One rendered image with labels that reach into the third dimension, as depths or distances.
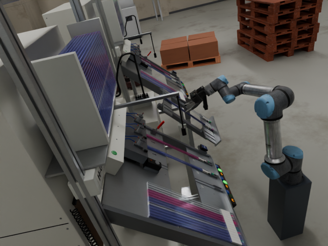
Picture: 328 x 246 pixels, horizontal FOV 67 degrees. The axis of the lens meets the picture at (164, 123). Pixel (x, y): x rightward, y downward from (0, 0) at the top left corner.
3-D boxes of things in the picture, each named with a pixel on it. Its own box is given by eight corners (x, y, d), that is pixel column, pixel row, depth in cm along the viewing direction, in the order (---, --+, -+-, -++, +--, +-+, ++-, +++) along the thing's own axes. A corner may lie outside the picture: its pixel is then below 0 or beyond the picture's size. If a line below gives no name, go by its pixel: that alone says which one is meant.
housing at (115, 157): (115, 124, 148) (126, 106, 143) (108, 185, 107) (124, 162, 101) (103, 119, 146) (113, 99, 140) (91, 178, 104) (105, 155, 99)
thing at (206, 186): (206, 159, 170) (209, 156, 169) (241, 253, 114) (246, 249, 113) (183, 149, 164) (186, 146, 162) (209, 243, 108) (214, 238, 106)
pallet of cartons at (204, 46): (215, 49, 571) (214, 29, 548) (224, 62, 495) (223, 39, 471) (161, 59, 581) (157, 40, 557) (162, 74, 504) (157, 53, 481)
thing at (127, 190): (158, 141, 158) (162, 135, 156) (171, 235, 102) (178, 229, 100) (110, 120, 147) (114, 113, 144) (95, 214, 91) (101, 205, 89)
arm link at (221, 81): (228, 82, 166) (221, 72, 168) (214, 92, 169) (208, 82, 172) (230, 85, 173) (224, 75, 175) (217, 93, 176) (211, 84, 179)
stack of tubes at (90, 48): (116, 81, 133) (99, 30, 119) (107, 136, 90) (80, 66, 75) (93, 87, 133) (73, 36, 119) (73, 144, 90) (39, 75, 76)
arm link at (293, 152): (306, 166, 156) (309, 150, 149) (290, 175, 152) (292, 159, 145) (290, 156, 165) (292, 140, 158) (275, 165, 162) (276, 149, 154)
